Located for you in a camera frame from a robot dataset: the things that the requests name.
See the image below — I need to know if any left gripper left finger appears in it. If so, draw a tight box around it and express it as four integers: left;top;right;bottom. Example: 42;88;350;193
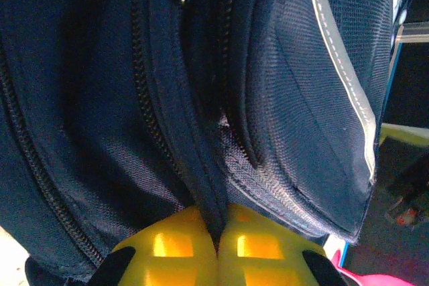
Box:
88;205;219;286

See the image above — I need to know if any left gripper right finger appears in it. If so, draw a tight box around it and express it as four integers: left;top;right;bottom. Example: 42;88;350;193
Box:
217;202;349;286

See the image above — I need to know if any navy blue backpack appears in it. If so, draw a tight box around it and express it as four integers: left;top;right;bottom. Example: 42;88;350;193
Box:
0;0;395;286

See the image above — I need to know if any magenta plastic cup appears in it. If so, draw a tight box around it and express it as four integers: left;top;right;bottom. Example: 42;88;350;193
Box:
330;248;418;286

